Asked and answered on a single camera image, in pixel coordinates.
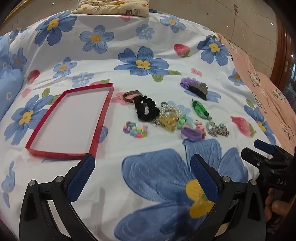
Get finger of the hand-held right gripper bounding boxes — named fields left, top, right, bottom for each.
left=240, top=148, right=274, bottom=168
left=254, top=139, right=281, bottom=154

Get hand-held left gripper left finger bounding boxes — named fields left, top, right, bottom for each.
left=20, top=153, right=99, bottom=241

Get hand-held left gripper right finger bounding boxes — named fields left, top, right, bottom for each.
left=185, top=153, right=267, bottom=241

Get silver chain necklace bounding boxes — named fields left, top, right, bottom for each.
left=206, top=120, right=230, bottom=138

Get red shallow box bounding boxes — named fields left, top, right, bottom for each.
left=25, top=83, right=114, bottom=161

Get colourful chunky bead bracelet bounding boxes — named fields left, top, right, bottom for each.
left=122, top=120, right=149, bottom=139

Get yellow hair claw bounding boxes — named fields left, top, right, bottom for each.
left=159, top=113, right=179, bottom=132

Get green knitted hair clip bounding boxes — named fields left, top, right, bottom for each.
left=191, top=99, right=212, bottom=120

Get black scrunchie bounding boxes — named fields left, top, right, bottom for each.
left=135, top=95, right=160, bottom=121

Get brown bracelet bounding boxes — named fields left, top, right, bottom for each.
left=123, top=91, right=143, bottom=105

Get person's right hand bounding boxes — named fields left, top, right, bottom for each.
left=264, top=187, right=293, bottom=223

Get pink printed blanket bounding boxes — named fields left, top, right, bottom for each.
left=216, top=32, right=296, bottom=149

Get purple flower hair claw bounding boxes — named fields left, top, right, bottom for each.
left=180, top=77, right=209, bottom=101

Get blue pillow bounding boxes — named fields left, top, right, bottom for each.
left=0, top=35, right=25, bottom=123

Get blue floral bed sheet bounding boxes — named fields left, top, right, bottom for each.
left=0, top=9, right=278, bottom=241

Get cream printed pillow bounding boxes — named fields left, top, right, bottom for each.
left=70, top=0, right=150, bottom=18

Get purple hair tie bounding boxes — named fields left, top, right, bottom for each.
left=180, top=126, right=206, bottom=141

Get green bow hair tie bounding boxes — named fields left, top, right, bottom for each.
left=177, top=114, right=193, bottom=130

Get pearl bracelet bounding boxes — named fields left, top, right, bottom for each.
left=162, top=104, right=182, bottom=116

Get wooden furniture frame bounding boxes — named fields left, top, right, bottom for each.
left=269, top=14, right=296, bottom=98

